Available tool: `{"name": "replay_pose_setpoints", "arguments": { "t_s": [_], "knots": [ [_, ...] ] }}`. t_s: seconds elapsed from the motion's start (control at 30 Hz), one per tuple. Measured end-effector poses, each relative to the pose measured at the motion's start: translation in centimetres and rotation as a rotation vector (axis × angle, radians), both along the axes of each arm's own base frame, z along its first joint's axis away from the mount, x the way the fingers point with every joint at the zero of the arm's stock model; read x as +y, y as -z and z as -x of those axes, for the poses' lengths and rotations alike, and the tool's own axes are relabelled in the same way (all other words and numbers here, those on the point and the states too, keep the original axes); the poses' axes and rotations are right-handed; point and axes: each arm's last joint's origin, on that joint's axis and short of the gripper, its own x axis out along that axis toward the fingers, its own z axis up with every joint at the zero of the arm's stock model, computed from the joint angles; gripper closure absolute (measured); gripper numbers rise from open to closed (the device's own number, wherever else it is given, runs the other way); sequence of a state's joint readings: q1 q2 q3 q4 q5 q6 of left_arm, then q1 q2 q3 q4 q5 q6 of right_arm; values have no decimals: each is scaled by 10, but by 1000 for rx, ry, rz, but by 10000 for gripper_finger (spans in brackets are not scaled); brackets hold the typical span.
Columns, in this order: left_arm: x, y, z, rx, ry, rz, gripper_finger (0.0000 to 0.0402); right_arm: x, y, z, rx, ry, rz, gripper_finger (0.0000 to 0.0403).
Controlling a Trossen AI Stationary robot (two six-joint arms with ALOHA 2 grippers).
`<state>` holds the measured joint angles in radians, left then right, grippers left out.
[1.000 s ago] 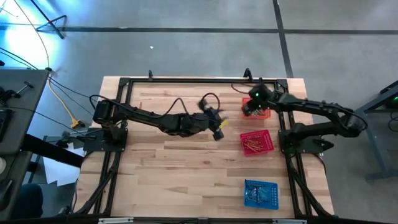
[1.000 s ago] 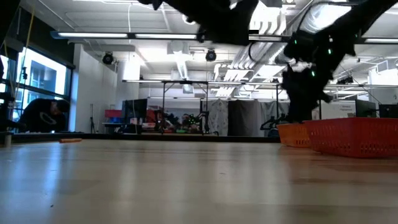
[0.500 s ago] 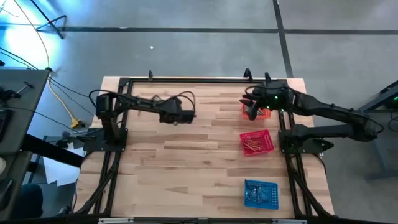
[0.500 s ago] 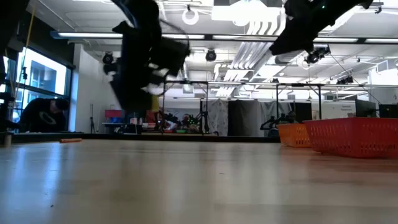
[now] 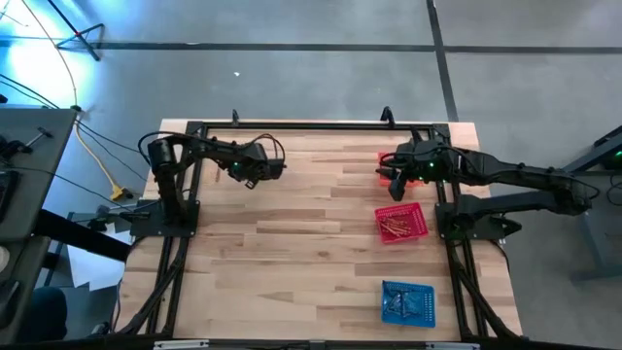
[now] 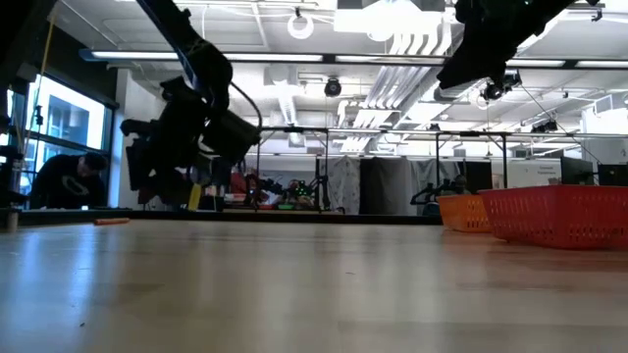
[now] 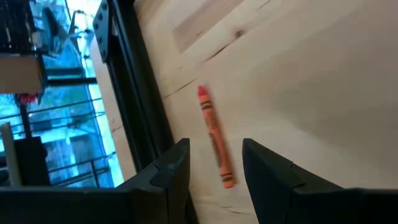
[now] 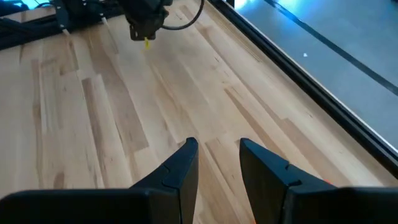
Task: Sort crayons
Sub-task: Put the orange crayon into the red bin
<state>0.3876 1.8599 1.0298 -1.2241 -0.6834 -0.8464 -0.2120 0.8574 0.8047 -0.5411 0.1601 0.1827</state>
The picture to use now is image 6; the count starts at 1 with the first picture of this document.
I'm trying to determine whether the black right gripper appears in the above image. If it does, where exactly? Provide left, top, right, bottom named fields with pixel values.
left=435, top=0, right=540, bottom=91

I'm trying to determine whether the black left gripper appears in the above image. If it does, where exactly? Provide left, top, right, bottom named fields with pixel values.
left=120, top=76, right=212, bottom=208

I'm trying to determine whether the black spotlight cluster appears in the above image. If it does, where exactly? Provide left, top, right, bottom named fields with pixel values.
left=483, top=72, right=524, bottom=103
left=530, top=118, right=560, bottom=135

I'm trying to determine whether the person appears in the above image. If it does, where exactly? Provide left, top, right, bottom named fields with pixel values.
left=27, top=151, right=110, bottom=211
left=449, top=172, right=471, bottom=196

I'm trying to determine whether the large window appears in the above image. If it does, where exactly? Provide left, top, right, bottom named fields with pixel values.
left=0, top=73, right=115, bottom=210

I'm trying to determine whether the white sign board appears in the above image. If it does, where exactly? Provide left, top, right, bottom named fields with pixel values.
left=507, top=159, right=562, bottom=189

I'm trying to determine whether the black round spotlight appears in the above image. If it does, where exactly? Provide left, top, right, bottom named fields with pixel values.
left=323, top=76, right=343, bottom=99

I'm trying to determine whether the orange plastic basket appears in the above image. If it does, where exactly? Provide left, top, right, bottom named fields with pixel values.
left=437, top=194, right=493, bottom=234

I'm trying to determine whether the dark grey curtain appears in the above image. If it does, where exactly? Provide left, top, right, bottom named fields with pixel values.
left=359, top=156, right=414, bottom=216

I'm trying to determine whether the dark equipment stand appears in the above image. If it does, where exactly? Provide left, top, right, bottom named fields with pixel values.
left=0, top=145, right=30, bottom=210

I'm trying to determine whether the black LED light bar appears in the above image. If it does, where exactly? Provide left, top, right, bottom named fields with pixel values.
left=78, top=47, right=628, bottom=71

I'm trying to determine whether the red plastic basket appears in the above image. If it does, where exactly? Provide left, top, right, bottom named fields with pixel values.
left=478, top=184, right=628, bottom=251

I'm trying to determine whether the yellow cable tag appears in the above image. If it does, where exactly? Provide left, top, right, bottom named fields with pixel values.
left=187, top=182, right=203, bottom=213

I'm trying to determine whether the black tall table frame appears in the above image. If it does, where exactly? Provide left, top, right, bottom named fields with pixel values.
left=253, top=126, right=331, bottom=213
left=434, top=129, right=511, bottom=190

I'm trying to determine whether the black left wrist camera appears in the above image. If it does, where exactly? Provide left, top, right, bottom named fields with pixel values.
left=200, top=108, right=263, bottom=167

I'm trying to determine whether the black aluminium table frame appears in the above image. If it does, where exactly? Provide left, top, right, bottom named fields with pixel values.
left=19, top=209, right=444, bottom=227

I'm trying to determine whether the small white post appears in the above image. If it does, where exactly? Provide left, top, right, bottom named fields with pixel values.
left=4, top=207, right=21, bottom=234

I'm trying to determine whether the yellow cable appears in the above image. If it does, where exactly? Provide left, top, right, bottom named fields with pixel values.
left=26, top=14, right=56, bottom=143

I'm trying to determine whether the white ring fixture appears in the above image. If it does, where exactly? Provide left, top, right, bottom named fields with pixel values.
left=287, top=13, right=316, bottom=41

